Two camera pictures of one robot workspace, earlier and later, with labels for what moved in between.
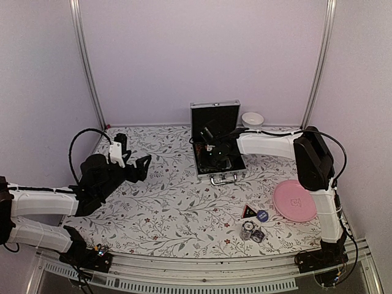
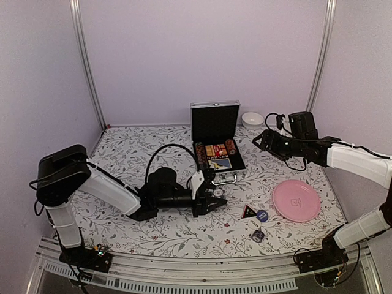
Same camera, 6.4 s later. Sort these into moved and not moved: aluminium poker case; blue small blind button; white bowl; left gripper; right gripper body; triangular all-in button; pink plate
Moved: right gripper body; left gripper
Not moved: pink plate; triangular all-in button; aluminium poker case; blue small blind button; white bowl
